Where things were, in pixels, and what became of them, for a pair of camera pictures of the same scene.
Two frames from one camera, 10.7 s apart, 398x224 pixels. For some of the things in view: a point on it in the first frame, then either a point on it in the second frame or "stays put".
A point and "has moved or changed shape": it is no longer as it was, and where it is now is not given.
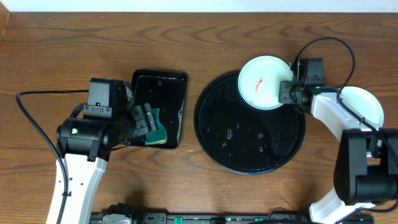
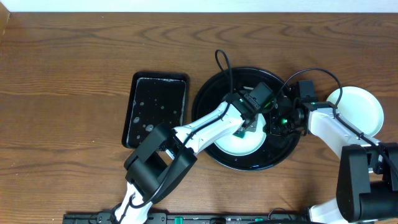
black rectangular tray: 164,90 stays put
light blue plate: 364,104 stays put
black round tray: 241,138 stays put
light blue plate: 259,81 → 251,141
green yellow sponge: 159,135 has moved or changed shape
